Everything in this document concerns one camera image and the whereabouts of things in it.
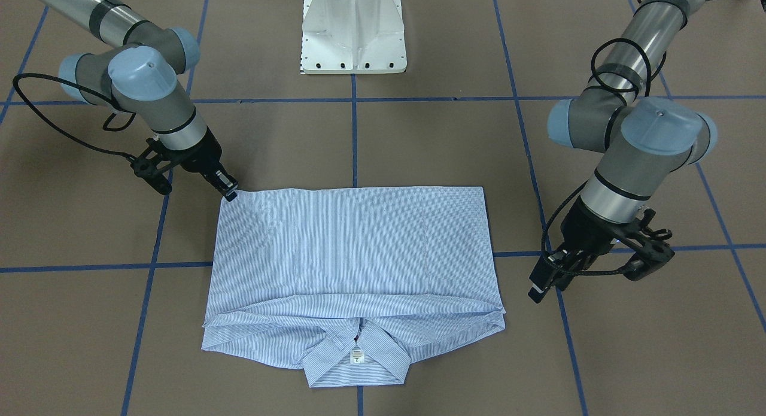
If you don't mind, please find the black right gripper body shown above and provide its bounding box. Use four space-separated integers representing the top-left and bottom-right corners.
180 129 235 192

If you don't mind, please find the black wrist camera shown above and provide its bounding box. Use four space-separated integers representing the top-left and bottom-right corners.
619 208 675 281
130 138 172 196

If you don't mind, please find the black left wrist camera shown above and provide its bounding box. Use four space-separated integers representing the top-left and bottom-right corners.
619 208 675 281

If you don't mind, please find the white camera pillar with base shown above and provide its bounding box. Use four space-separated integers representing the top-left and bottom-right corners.
299 0 408 75

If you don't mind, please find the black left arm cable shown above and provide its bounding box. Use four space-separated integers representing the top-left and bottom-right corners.
541 38 668 277

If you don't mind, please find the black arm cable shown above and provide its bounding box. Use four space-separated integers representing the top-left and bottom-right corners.
12 74 144 163
541 38 668 277

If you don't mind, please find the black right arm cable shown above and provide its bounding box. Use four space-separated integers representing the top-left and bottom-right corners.
12 74 144 163

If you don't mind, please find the light blue striped shirt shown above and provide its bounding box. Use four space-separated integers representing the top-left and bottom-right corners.
202 187 505 388

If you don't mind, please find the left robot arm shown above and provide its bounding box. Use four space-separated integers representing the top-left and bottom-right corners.
528 0 721 303

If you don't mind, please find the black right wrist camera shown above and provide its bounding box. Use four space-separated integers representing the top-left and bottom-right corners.
130 138 172 196

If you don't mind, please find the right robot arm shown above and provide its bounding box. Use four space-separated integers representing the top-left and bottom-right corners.
39 0 238 201

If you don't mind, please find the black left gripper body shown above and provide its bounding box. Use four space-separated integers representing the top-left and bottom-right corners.
529 198 623 291

